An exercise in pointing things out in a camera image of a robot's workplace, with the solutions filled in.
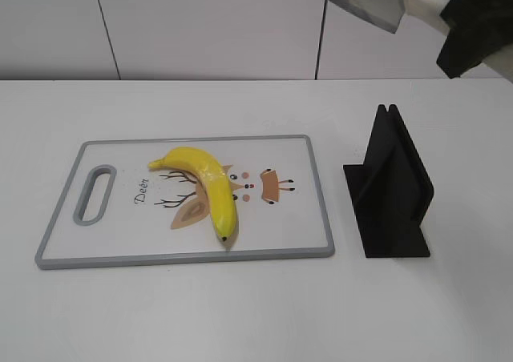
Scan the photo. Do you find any black knife stand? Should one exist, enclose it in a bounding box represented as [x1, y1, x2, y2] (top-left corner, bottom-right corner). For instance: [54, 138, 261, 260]
[343, 104, 434, 258]

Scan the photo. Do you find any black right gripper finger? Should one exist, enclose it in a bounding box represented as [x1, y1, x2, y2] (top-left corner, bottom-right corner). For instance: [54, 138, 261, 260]
[437, 0, 512, 78]

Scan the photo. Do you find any grey-rimmed deer cutting board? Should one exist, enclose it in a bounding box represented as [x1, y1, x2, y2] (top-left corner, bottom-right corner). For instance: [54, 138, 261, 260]
[34, 135, 334, 270]

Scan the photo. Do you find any yellow plastic banana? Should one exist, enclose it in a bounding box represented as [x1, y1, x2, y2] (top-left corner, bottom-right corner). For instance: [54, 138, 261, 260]
[147, 147, 237, 242]

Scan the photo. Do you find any white-handled kitchen knife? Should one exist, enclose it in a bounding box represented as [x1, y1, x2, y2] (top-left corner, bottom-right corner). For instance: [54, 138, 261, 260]
[327, 0, 512, 80]

